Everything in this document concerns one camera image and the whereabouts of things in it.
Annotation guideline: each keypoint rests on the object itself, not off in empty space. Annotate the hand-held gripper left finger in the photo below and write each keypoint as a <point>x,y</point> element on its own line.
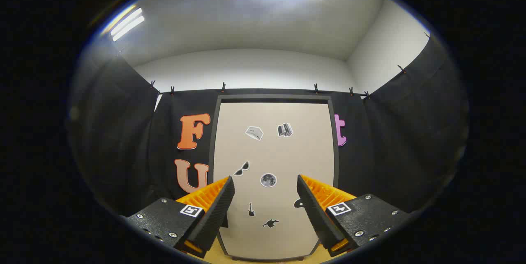
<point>218,210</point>

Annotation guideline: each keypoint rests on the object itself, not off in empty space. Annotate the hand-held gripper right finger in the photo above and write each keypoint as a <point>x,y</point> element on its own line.
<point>314,210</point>

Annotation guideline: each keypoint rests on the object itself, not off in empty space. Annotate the beige shoe cabinet door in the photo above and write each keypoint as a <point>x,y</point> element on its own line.
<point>271,153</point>

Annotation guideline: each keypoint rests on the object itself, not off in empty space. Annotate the dark grey shoe cabinet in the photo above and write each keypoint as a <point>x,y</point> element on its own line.
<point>271,97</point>

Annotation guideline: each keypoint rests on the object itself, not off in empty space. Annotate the black backdrop cloth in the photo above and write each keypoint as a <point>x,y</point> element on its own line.
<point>390,141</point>

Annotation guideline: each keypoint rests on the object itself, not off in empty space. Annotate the row of black cloth clips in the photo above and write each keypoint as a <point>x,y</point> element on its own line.
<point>223,87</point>

